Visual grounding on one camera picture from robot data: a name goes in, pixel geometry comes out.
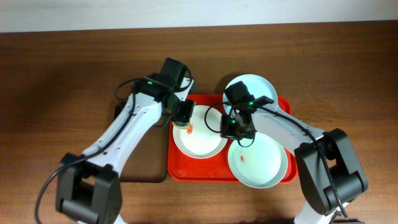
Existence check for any green and yellow sponge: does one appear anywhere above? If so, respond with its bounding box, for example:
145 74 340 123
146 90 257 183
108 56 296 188
172 122 191 129

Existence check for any white plate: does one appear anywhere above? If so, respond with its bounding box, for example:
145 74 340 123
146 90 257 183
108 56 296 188
172 105 227 159

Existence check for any pale blue plate top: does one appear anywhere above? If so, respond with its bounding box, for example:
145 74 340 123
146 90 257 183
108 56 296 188
225 74 279 111

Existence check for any pale blue plate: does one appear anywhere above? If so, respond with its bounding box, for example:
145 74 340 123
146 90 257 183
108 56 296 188
228 133 289 189
225 74 279 111

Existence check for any pale blue plate bottom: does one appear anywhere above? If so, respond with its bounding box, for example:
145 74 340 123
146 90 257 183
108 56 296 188
228 133 289 189

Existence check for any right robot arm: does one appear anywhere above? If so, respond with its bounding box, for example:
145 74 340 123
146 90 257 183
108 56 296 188
221 95 368 223

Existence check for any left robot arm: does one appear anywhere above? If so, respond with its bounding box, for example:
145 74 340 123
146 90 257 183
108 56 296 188
54 68 194 224

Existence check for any red plastic tray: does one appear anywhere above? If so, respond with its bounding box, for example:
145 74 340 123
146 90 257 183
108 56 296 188
167 94 298 184

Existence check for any black rectangular tray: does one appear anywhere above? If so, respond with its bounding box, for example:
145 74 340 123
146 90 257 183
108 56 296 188
113 100 170 183

